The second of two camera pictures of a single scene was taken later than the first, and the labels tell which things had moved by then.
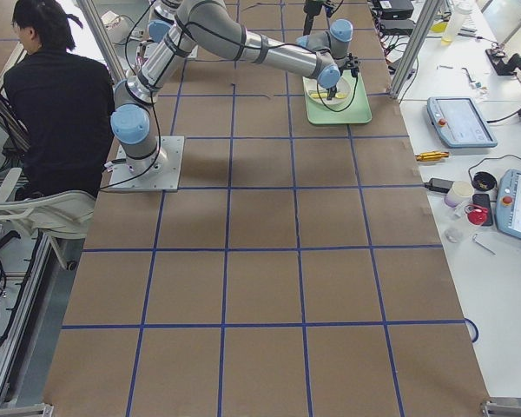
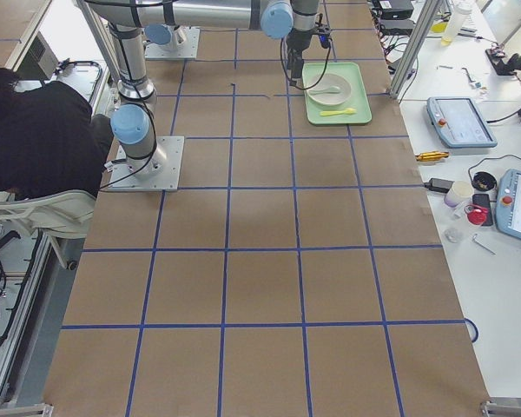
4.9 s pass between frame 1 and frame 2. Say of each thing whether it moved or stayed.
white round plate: stayed
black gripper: moved
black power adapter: stayed
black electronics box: stayed
